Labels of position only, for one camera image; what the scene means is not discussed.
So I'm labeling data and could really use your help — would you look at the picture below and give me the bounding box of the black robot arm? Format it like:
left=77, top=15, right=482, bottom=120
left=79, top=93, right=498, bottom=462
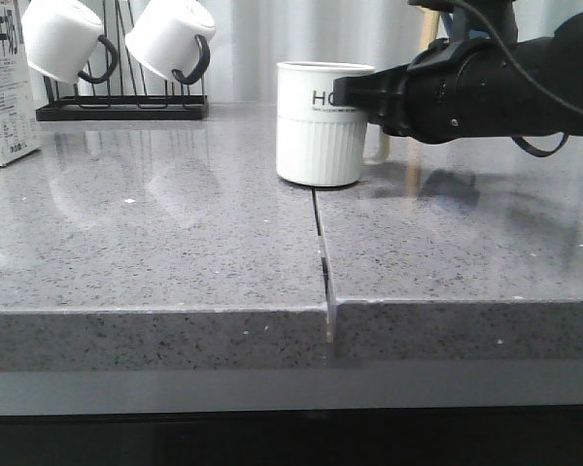
left=333, top=1, right=583, bottom=145

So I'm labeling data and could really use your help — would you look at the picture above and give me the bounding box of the black wire mug rack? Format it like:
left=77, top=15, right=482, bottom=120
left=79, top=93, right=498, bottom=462
left=36, top=1, right=209, bottom=121

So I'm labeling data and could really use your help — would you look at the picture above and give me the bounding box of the white mug black handle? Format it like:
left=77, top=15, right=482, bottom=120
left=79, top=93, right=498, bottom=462
left=125, top=0, right=216, bottom=85
left=21, top=0, right=119, bottom=84

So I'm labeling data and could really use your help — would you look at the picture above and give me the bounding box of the wooden mug tree stand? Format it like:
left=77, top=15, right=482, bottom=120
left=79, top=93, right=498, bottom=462
left=405, top=7, right=439, bottom=196

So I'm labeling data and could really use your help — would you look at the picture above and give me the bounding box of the white ribbed HOME cup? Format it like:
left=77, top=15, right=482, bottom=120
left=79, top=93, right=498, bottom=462
left=275, top=61, right=375, bottom=187

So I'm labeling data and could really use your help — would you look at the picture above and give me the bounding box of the black cable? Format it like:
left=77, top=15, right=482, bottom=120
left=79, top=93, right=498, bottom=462
left=407, top=0, right=583, bottom=158

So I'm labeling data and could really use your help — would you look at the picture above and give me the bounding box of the white blue milk carton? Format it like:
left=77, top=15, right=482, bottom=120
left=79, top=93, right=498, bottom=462
left=0, top=1, right=40, bottom=167

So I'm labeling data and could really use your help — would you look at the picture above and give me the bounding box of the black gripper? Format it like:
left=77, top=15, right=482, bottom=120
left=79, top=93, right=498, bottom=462
left=332, top=38, right=497, bottom=146

